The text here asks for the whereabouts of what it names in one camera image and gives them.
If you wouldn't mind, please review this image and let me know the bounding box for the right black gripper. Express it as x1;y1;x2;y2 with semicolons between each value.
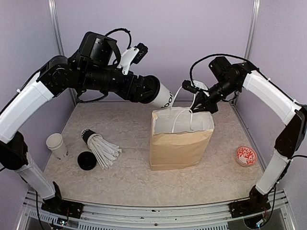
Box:
190;77;240;113

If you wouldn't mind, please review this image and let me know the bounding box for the brown paper bag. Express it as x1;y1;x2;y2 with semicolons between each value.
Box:
149;106;214;171

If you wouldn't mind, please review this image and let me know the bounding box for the black cup holding straws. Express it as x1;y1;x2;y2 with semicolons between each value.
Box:
81;128;98;145

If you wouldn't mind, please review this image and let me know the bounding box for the bundle of white straws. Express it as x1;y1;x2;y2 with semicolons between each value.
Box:
87;134;122;170

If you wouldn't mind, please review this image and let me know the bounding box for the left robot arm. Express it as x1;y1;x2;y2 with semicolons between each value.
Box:
0;32;162;213

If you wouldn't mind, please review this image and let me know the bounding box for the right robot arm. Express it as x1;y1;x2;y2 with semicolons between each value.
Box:
182;54;307;213

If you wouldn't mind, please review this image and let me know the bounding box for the red patterned small plate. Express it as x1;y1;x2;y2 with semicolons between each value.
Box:
236;146;258;167

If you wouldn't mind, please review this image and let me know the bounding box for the stack of black lids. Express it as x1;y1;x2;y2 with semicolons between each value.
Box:
77;151;97;171

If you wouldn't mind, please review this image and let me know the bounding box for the stack of white paper cups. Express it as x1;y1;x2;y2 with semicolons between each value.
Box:
46;133;68;162

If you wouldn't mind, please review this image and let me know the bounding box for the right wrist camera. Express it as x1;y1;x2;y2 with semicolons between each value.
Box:
182;80;208;94

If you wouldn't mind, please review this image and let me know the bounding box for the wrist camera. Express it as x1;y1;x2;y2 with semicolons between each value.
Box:
118;43;148;75
182;80;208;94

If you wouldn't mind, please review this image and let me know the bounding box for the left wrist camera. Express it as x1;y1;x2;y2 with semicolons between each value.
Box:
118;43;148;75

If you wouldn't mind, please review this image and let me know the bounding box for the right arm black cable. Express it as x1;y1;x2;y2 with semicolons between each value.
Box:
189;54;307;159

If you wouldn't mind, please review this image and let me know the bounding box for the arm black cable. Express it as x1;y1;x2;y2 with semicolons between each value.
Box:
189;54;307;159
104;27;132;48

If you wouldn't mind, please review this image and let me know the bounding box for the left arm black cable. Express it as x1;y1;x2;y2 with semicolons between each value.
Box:
104;27;132;48

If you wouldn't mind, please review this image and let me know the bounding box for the right aluminium corner post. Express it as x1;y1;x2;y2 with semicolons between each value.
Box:
244;0;261;59

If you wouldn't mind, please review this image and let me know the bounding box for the aluminium corner post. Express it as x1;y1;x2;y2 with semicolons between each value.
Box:
48;0;65;56
244;0;261;59

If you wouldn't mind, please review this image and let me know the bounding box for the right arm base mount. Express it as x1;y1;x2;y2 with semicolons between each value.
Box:
228;199;271;218

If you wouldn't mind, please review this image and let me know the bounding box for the left aluminium corner post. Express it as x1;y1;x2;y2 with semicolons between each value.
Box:
48;0;65;56

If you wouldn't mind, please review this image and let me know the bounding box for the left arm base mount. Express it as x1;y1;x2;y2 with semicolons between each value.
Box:
41;197;84;219

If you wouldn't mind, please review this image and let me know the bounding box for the front aluminium frame rail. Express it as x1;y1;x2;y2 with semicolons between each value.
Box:
15;191;296;230

